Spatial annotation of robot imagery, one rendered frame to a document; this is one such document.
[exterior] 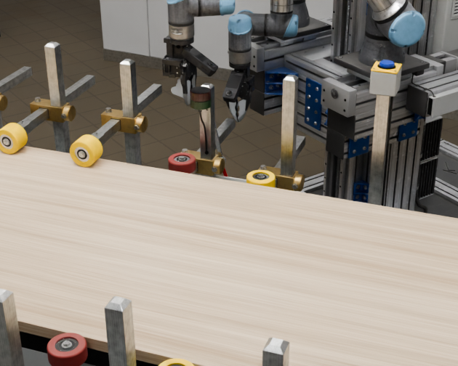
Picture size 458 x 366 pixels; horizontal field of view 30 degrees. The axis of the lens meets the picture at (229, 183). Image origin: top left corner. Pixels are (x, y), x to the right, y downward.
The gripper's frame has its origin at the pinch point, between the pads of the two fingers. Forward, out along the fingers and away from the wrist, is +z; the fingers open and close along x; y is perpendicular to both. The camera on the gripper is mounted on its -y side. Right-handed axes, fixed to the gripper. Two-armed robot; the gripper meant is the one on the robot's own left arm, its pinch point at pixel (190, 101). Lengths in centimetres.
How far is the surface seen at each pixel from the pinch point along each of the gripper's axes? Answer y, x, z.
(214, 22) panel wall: 98, -261, 64
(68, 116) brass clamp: 36.8, 10.6, 6.2
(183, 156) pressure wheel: -5.2, 17.7, 9.6
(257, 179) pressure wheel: -29.6, 22.5, 10.3
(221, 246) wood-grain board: -33, 57, 11
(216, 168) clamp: -12.3, 10.2, 15.7
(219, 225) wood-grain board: -28, 48, 11
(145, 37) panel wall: 150, -265, 80
